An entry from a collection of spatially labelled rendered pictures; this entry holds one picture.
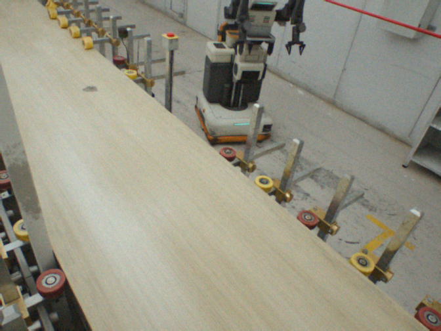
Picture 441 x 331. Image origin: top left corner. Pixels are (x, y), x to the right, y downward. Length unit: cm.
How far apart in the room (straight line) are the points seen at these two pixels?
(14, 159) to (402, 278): 237
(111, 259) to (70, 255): 13
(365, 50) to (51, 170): 352
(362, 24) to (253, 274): 350
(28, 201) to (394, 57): 369
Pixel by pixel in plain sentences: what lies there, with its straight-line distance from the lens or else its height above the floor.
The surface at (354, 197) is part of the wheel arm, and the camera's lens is 168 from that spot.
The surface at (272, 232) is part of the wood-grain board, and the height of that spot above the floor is 90.
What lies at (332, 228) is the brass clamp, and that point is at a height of 86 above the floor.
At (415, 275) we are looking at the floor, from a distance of 277.
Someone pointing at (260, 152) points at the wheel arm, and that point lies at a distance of 181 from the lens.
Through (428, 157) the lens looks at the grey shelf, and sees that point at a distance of 386.
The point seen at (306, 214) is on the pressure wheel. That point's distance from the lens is 142.
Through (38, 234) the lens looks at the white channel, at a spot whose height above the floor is 100.
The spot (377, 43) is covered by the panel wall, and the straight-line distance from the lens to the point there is 420.
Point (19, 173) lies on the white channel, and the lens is 102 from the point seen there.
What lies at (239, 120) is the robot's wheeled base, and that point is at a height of 27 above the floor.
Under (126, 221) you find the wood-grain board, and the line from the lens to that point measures 129.
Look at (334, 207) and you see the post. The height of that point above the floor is 95.
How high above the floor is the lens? 184
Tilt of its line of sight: 37 degrees down
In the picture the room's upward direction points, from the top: 8 degrees clockwise
